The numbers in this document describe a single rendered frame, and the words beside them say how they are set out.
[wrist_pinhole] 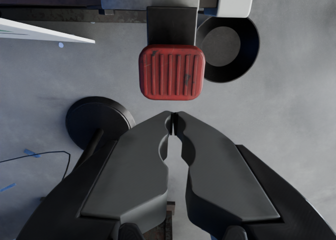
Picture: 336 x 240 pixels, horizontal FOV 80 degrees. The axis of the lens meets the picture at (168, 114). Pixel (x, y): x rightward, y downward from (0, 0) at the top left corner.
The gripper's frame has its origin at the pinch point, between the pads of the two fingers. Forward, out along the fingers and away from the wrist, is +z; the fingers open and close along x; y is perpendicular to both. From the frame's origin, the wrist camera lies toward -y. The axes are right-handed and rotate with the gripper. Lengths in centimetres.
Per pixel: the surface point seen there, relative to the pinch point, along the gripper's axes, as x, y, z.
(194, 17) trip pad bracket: 2.6, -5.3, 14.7
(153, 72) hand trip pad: -1.9, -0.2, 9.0
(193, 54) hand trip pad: 2.1, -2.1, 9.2
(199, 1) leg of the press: 4.2, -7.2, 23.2
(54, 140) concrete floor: -63, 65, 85
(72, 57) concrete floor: -45, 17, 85
